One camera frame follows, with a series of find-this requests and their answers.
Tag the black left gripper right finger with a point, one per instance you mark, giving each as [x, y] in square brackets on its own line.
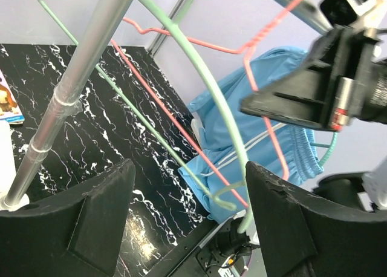
[325, 232]

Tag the silver clothes rack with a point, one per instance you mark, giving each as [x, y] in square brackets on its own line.
[105, 20]

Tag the light blue shorts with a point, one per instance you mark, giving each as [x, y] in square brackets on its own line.
[295, 141]

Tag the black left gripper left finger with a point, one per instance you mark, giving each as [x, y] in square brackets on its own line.
[77, 232]

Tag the dog picture book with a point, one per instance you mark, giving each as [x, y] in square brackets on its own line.
[10, 110]

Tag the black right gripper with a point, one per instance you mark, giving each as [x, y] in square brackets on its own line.
[338, 81]

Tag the teal plastic hanger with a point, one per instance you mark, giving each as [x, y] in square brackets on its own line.
[329, 148]

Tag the mint green hanger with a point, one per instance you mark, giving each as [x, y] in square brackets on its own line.
[220, 102]

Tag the pink wire hanger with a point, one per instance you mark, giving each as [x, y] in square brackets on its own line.
[248, 49]

